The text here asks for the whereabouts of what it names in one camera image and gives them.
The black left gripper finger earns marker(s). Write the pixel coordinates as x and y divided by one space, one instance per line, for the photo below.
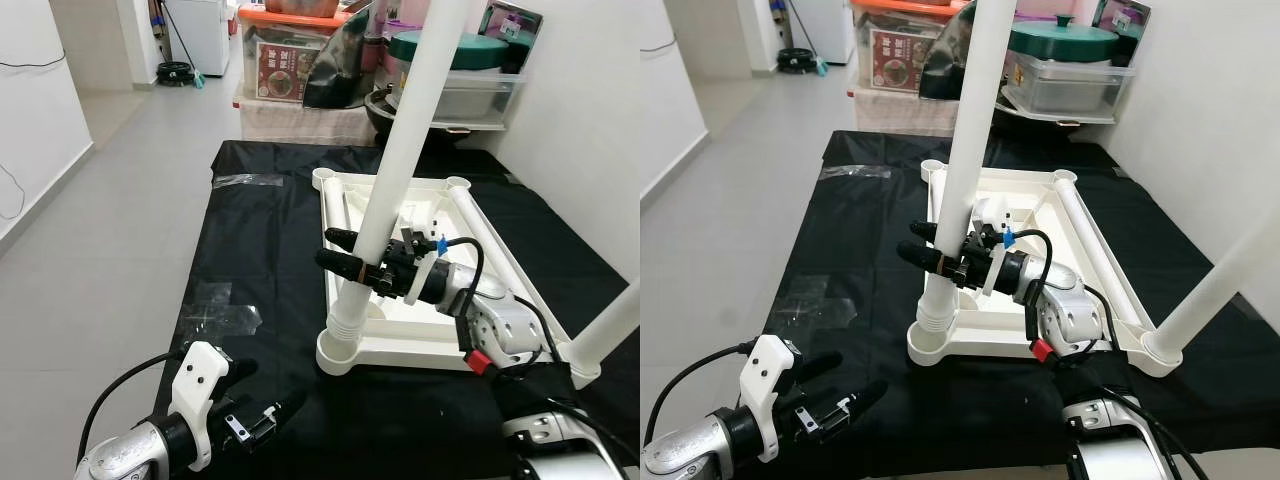
240 368
818 365
285 406
864 398

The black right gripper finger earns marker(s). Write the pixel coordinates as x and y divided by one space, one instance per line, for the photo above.
340 262
922 254
342 240
925 232

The white plastic children table top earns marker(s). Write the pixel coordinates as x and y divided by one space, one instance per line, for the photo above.
990 328
400 335

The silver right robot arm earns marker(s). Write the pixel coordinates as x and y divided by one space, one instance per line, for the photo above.
1075 320
510 330

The yellow rubber band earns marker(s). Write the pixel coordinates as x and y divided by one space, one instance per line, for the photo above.
361 270

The clear tape cross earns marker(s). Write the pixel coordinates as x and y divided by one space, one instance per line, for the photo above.
820 300
225 310

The clear tape strip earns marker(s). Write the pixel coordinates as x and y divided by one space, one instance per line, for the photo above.
248 180
855 172

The black wok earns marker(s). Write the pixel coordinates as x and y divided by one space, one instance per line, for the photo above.
382 110

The dark plastic bag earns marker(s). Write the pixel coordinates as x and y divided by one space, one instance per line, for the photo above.
340 70
945 70

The orange lidded red print box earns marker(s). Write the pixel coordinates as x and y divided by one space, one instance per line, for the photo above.
285 70
900 60

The clear plastic storage box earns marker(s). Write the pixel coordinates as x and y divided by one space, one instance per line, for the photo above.
1075 85
480 95

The green lidded pot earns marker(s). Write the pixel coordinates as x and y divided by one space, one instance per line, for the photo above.
475 50
1065 38

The white appliance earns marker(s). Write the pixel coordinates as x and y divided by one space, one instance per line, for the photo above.
818 28
198 35

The large steel pot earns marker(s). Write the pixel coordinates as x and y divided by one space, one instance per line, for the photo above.
300 6

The purple printed box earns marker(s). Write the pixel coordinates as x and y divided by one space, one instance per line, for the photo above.
1122 20
515 25

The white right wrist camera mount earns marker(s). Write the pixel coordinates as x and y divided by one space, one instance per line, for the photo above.
1000 270
420 280

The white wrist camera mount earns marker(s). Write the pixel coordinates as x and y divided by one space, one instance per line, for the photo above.
200 375
1000 270
768 370
420 280

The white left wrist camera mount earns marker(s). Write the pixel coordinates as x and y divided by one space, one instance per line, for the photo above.
768 370
200 375

